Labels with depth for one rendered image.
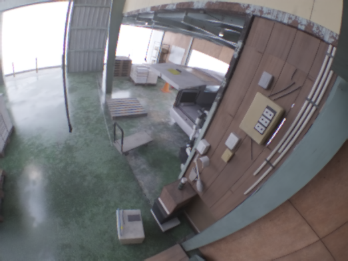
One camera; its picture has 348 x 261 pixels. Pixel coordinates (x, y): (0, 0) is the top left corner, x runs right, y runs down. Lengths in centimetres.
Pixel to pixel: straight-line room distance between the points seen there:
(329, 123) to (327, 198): 66
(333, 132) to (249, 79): 79
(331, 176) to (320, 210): 28
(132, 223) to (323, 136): 198
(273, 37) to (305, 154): 85
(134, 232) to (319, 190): 190
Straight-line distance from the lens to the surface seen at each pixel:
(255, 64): 124
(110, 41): 536
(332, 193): 125
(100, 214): 261
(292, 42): 121
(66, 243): 263
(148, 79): 693
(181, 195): 188
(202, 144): 150
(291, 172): 84
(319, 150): 77
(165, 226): 250
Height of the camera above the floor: 244
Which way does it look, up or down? 35 degrees down
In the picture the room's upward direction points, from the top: 19 degrees clockwise
